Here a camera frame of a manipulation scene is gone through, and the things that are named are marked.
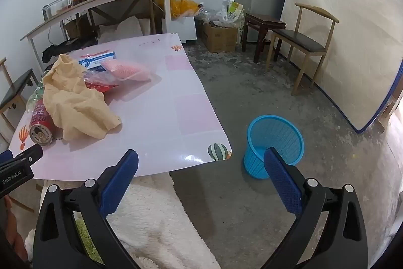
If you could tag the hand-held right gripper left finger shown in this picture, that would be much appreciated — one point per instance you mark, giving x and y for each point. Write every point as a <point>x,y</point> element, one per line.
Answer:
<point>121,180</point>

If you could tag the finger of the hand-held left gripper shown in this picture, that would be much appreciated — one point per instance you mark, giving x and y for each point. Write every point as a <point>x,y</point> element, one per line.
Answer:
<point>30,156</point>
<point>5,157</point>

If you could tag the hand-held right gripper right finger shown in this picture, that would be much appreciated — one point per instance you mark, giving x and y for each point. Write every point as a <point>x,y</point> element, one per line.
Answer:
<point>283,184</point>

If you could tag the red drink can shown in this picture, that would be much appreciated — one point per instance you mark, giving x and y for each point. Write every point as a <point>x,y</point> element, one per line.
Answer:
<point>40,124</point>

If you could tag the blue plastic waste basket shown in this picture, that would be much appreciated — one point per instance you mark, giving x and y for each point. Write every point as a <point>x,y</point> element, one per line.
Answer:
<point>277,133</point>

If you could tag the clear green label bottle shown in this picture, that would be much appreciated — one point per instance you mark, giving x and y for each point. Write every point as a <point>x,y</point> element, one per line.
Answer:
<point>35,95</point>

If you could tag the beige cloth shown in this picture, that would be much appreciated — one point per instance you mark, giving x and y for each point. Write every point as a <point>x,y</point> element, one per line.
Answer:
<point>75,105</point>

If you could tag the red clear plastic packet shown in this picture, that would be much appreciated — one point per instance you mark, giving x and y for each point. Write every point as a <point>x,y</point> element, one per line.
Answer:
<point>100,84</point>

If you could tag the pink mesh packet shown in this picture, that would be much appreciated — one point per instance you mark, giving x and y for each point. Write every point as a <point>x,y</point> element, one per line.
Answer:
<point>126,70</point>

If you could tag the blue white carton box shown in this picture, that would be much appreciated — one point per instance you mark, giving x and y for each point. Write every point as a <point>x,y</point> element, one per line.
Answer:
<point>97,59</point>

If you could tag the person's left forearm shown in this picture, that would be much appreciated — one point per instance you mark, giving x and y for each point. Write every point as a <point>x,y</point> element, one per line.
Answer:
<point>11,228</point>

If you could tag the wooden chair dark seat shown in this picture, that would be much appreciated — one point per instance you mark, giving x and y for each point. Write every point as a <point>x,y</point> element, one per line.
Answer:
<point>299,40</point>
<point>15,89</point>

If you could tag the pink balloon print tablecloth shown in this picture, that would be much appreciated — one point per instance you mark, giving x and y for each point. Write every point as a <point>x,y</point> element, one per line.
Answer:
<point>176,105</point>

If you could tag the black cloth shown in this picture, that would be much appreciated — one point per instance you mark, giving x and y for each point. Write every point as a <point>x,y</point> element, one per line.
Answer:
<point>69,45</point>

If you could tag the clear glass container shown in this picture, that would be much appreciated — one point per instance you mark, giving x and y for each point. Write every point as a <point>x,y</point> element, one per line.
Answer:
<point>56,6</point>

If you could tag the white plastic bag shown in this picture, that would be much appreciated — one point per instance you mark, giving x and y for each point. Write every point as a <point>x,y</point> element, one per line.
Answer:
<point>126,28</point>

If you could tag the cardboard box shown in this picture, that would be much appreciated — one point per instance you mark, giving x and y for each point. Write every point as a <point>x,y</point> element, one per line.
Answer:
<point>220,37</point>

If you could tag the dark wooden stool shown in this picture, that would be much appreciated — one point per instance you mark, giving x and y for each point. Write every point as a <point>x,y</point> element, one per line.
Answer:
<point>264,20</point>

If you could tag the white storage box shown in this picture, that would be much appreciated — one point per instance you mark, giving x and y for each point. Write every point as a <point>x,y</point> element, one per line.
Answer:
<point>187,29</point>

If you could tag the white mattress blue edge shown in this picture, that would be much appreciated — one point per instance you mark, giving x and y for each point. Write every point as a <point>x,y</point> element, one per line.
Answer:
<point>343,29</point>

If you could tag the white green food packet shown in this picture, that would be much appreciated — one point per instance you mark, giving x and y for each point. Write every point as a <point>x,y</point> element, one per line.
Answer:
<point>234,12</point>

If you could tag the clear plastic bags heap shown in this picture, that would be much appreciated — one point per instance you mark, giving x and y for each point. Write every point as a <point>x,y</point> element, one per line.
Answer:
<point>214,15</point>

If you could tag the yellow plastic bag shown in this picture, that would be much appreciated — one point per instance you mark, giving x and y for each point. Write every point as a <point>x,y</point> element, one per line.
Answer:
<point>182,7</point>

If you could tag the light wooden frame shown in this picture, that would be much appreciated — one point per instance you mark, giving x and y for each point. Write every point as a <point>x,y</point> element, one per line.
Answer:
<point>390,113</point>

